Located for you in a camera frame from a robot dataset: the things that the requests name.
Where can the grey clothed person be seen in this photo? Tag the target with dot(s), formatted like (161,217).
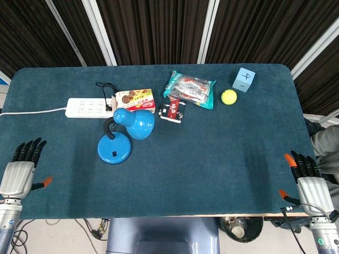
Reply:
(325,148)

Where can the teal transparent snack bag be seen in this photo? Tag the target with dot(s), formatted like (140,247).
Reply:
(191,89)

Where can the light blue number cube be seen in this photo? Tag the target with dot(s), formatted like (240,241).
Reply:
(244,79)

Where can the red and white snack box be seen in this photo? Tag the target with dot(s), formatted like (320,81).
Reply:
(135,100)

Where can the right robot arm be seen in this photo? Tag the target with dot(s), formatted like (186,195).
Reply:
(323,234)

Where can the blue desk lamp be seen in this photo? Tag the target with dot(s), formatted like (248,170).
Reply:
(124,133)

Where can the white power strip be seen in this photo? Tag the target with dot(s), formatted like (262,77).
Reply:
(88,107)

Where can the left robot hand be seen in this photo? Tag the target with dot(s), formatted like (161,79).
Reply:
(16,176)

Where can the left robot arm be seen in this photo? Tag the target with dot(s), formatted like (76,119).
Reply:
(8,222)

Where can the teal table cloth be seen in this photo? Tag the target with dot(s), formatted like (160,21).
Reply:
(164,164)

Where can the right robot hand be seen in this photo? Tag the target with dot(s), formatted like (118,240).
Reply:
(313,189)

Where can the yellow tennis ball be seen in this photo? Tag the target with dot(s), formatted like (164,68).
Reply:
(229,96)

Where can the black waste bin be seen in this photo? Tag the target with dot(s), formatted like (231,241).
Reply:
(242,228)

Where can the dark red snack packet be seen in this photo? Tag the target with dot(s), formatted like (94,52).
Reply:
(172,110)

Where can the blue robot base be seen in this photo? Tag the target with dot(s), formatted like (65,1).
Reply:
(162,235)

